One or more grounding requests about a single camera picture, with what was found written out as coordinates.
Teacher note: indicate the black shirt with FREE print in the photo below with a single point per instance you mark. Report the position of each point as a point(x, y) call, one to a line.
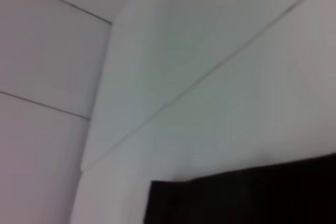
point(249, 195)

